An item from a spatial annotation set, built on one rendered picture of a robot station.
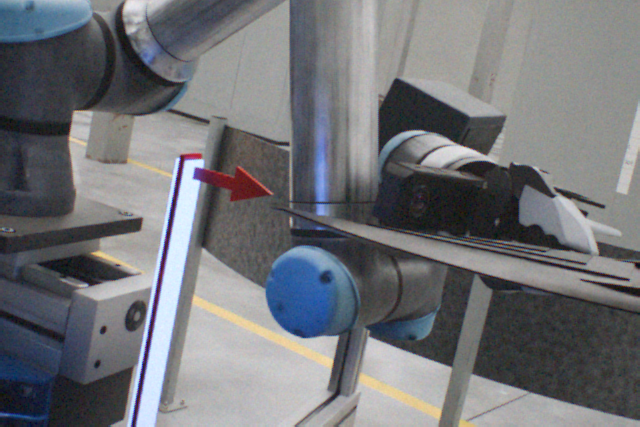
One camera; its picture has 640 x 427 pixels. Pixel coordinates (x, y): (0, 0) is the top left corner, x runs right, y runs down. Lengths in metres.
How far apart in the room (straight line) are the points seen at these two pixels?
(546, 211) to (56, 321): 0.52
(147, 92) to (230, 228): 1.77
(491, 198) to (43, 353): 0.50
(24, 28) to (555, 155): 6.12
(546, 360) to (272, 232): 0.85
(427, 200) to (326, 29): 0.17
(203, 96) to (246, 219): 8.27
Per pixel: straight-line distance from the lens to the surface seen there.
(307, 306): 0.76
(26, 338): 1.01
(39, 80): 1.02
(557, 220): 0.64
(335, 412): 1.13
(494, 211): 0.71
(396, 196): 0.68
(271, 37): 10.40
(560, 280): 0.51
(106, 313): 0.96
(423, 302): 0.88
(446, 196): 0.72
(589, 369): 2.36
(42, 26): 1.01
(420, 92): 1.16
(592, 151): 6.85
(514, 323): 2.34
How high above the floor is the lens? 1.29
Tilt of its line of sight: 9 degrees down
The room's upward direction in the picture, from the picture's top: 12 degrees clockwise
